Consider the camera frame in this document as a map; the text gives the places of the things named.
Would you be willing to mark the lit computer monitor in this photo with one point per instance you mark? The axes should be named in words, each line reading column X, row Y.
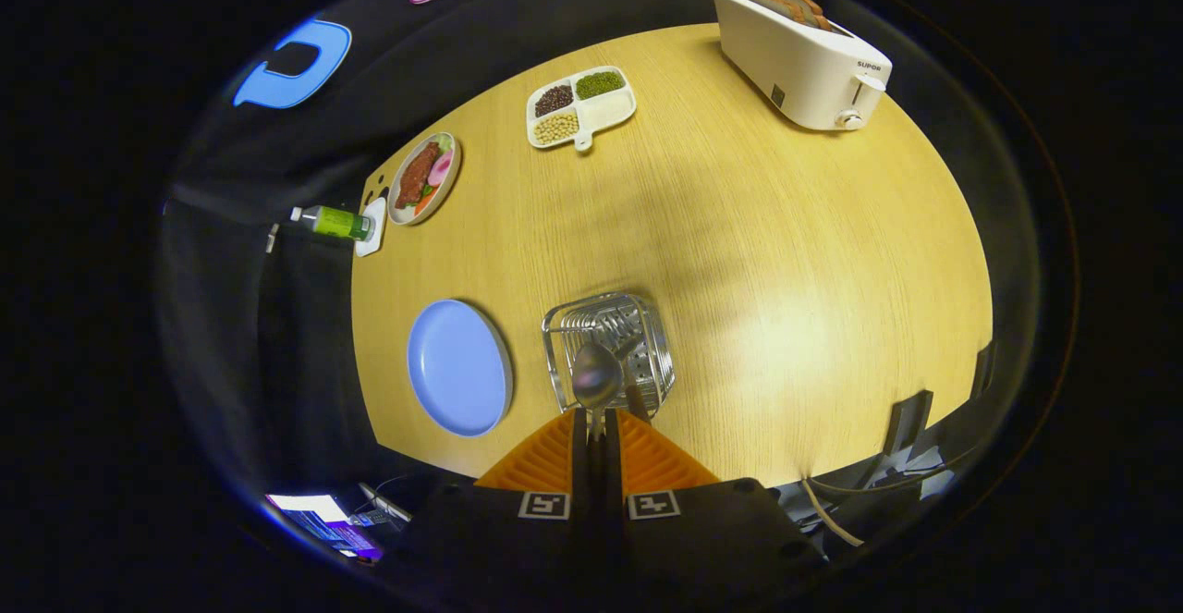
column 323, row 521

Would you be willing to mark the white toaster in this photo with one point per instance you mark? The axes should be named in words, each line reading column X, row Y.
column 799, row 63

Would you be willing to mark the white compartment dish with beans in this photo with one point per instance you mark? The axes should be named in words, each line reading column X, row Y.
column 580, row 106

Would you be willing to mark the grey laptop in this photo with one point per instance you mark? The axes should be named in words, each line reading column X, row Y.
column 384, row 502

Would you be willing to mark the steel perforated basket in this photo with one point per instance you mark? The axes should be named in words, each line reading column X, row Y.
column 647, row 345

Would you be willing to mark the toast slice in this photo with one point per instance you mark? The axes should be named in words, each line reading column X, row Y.
column 762, row 0
column 799, row 1

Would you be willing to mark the plate of food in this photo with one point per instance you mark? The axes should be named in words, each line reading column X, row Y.
column 423, row 178

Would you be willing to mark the black table bracket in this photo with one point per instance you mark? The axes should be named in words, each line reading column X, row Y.
column 981, row 368
column 906, row 421

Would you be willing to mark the blue plate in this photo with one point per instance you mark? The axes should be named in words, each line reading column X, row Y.
column 459, row 368

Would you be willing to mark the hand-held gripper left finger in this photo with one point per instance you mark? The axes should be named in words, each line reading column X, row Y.
column 578, row 465

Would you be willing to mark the green drink bottle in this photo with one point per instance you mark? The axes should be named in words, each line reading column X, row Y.
column 333, row 222

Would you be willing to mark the white coaster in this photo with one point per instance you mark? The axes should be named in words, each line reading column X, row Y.
column 372, row 229

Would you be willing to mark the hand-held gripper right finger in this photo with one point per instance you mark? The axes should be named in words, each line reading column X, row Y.
column 612, row 465

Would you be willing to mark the white clip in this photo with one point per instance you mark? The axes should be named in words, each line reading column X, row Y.
column 271, row 237

